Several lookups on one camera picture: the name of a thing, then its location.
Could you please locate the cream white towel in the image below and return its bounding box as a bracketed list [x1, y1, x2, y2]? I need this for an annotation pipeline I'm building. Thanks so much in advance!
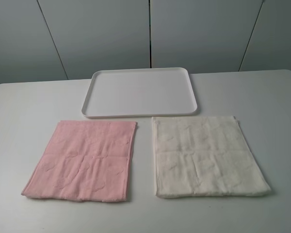
[152, 116, 271, 198]

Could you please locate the pink towel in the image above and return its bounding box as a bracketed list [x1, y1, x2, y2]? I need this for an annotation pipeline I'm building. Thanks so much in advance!
[21, 120, 137, 202]

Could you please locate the white rectangular plastic tray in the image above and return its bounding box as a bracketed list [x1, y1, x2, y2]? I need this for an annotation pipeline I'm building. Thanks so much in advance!
[81, 67, 198, 118]

